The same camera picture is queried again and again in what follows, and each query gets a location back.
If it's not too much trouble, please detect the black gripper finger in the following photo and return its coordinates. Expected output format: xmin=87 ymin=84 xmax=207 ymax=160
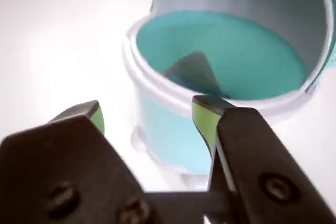
xmin=192 ymin=94 xmax=336 ymax=224
xmin=0 ymin=100 xmax=158 ymax=224

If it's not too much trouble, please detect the teal bin with lid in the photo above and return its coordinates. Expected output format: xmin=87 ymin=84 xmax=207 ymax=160
xmin=122 ymin=0 xmax=336 ymax=183

